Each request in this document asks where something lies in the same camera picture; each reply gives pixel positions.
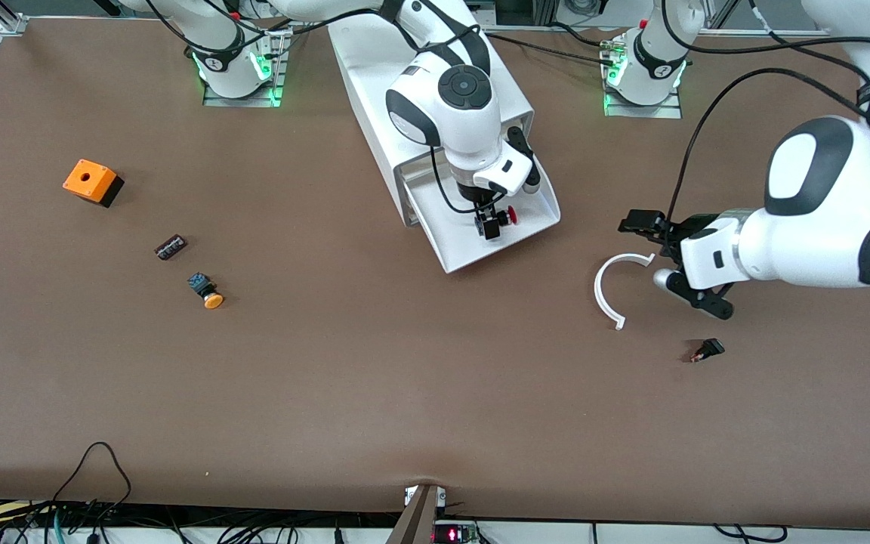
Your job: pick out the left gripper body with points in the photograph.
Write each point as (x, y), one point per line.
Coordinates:
(690, 226)

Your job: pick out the red mushroom push button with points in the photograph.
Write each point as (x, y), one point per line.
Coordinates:
(510, 215)

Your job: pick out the white drawer with dividers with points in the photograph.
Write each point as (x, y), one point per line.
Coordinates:
(480, 253)

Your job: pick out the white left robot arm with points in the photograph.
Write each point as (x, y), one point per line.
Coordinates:
(820, 227)

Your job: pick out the orange mushroom push button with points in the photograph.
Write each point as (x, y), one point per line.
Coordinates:
(212, 300)

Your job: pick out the orange button box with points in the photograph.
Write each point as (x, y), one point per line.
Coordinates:
(87, 180)

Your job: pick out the white semicircular plastic clamp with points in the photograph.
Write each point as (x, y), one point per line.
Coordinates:
(600, 291)

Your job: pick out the small device red display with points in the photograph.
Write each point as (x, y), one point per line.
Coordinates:
(454, 535)

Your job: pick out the small black red switch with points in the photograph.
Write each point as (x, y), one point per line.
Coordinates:
(711, 348)

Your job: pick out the aluminium arm base plate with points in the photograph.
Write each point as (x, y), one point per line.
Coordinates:
(242, 102)
(643, 112)

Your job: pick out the brown camera post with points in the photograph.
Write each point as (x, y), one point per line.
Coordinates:
(416, 521)

